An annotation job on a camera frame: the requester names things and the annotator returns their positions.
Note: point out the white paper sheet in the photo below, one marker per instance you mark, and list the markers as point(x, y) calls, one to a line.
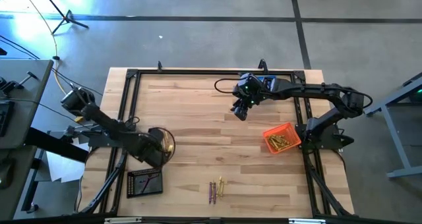
point(62, 168)

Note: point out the black computer mouse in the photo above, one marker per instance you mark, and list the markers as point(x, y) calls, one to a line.
point(6, 173)

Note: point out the grey metal table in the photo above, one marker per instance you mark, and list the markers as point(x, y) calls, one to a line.
point(405, 158)

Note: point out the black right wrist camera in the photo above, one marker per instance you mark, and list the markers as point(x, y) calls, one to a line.
point(249, 78)

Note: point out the silver metal bracket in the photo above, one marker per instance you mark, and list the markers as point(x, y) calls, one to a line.
point(306, 221)
point(122, 220)

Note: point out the dark grey desk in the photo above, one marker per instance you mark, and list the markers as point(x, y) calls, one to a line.
point(19, 201)

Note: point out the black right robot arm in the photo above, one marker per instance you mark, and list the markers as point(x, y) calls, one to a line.
point(313, 90)

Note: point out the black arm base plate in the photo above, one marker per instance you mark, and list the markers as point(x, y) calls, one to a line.
point(329, 144)
point(99, 141)

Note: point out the black aluminium table frame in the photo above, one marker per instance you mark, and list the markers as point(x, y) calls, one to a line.
point(198, 72)

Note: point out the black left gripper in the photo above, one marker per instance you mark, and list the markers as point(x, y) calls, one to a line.
point(153, 155)

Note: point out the black plastic basket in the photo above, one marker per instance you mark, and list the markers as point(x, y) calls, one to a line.
point(156, 190)

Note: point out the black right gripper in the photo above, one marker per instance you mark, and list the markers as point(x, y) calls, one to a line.
point(247, 89)

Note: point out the orange plastic basket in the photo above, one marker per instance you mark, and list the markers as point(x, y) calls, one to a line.
point(295, 140)

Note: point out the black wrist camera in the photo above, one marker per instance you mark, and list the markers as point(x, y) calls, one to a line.
point(155, 134)
point(249, 78)

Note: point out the black table clamp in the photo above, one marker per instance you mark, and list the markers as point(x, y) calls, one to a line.
point(262, 66)
point(159, 66)

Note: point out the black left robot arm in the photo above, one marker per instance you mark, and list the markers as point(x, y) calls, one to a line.
point(99, 118)

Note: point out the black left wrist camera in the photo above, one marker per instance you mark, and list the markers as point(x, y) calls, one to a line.
point(155, 134)

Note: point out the black keyboard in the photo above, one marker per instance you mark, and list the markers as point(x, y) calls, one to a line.
point(5, 118)

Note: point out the black tripod stand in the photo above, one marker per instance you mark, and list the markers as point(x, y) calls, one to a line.
point(67, 18)

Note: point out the black desk clamp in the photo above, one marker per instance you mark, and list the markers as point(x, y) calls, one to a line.
point(8, 85)

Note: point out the blue plastic basket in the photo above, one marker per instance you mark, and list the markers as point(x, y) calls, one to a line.
point(269, 78)

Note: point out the black desk support beam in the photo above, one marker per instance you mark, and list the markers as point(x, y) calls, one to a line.
point(59, 148)

